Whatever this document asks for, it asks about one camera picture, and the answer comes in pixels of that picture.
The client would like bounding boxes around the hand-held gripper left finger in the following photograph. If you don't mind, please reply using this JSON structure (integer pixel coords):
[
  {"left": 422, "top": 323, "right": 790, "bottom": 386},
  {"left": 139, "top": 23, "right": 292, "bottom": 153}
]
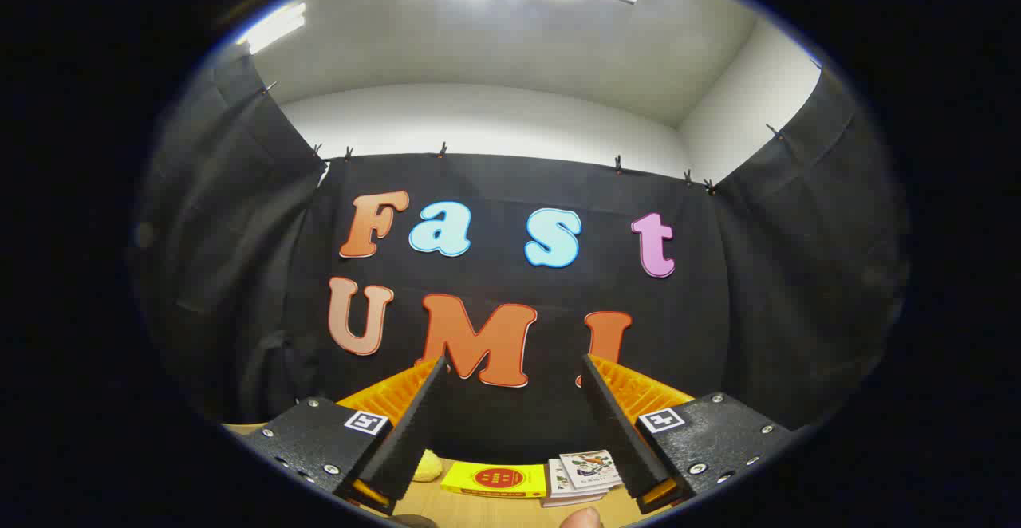
[{"left": 239, "top": 357, "right": 449, "bottom": 515}]

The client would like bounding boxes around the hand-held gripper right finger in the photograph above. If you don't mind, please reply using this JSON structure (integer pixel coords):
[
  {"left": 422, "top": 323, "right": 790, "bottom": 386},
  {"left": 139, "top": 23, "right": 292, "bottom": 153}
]
[{"left": 580, "top": 354, "right": 794, "bottom": 515}]

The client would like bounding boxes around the yellow bread-shaped plush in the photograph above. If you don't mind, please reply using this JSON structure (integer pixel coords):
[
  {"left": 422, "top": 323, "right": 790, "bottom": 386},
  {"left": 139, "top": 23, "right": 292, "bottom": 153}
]
[{"left": 411, "top": 449, "right": 444, "bottom": 483}]

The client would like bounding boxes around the yellow book with red label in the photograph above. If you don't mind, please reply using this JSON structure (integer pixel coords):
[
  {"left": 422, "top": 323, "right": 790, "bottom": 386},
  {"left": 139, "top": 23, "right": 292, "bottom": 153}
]
[{"left": 440, "top": 461, "right": 548, "bottom": 499}]

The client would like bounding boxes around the row of black cloth clips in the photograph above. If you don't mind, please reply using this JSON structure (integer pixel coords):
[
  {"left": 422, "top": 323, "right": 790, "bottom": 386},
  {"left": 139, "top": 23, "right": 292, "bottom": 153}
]
[{"left": 262, "top": 80, "right": 787, "bottom": 195}]

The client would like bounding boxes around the narrow ceiling light strip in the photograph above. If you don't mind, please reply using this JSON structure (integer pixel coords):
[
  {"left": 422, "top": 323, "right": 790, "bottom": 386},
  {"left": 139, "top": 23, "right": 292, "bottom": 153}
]
[{"left": 238, "top": 3, "right": 307, "bottom": 55}]

